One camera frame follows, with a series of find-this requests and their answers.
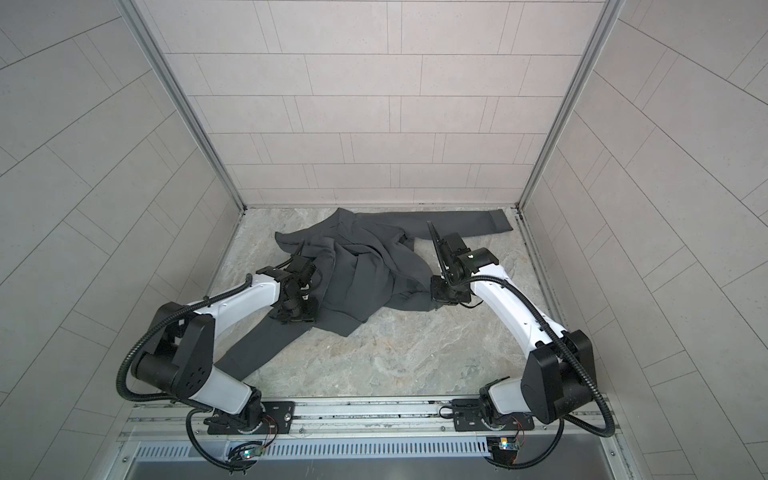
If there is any dark grey zip jacket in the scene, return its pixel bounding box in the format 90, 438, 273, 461
216, 208, 512, 380

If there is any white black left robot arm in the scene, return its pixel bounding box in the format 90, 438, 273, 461
115, 256, 318, 416

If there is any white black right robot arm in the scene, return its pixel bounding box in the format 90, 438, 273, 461
431, 230, 597, 428

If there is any left green circuit board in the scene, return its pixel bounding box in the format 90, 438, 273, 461
227, 441, 269, 472

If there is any green circuit board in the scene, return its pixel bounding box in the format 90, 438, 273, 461
486, 437, 522, 466
227, 441, 269, 472

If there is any white vent grille strip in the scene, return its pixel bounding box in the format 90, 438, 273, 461
135, 437, 490, 462

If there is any right green circuit board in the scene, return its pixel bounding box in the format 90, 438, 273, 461
486, 437, 522, 466

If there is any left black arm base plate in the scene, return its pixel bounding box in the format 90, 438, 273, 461
203, 401, 296, 435

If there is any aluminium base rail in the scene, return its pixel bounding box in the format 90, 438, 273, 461
116, 394, 619, 445

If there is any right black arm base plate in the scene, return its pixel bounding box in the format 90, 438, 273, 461
438, 397, 535, 432

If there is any right black corrugated cable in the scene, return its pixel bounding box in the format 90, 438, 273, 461
426, 220, 617, 438

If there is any black corrugated cable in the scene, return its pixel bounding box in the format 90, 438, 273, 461
426, 220, 617, 438
115, 254, 301, 403

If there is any left black corrugated cable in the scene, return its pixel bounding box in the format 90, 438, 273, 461
115, 254, 301, 403

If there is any aluminium right corner post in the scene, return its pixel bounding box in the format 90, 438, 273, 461
517, 0, 624, 213

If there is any aluminium corner post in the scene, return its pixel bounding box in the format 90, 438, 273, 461
115, 0, 247, 215
517, 0, 624, 213

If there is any aluminium left corner post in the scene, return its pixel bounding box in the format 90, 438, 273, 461
115, 0, 247, 215

